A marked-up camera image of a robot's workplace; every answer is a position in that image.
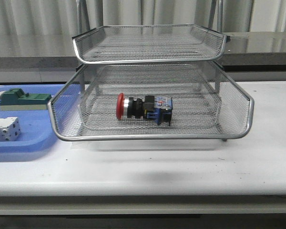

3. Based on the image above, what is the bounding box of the red emergency stop button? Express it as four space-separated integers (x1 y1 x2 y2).
116 93 173 125

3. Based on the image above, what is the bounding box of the blue plastic tray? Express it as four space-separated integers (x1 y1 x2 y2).
0 84 63 153

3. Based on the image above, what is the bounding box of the grey stone counter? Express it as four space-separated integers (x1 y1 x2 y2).
0 32 286 84

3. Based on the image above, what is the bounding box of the white circuit breaker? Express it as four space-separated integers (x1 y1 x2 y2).
0 117 21 142

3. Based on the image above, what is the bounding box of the silver rack frame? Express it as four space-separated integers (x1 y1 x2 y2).
75 0 227 143

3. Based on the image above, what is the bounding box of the green white switch module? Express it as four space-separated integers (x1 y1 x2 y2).
0 88 51 111

